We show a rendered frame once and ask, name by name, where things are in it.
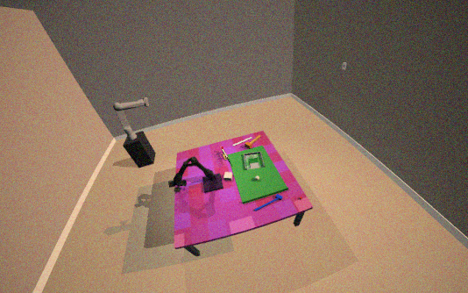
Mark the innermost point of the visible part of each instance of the beige block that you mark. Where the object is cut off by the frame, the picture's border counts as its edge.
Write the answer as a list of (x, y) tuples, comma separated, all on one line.
[(227, 176)]

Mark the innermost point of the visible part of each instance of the green flat mat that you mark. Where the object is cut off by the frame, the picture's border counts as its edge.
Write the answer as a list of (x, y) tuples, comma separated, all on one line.
[(248, 186)]

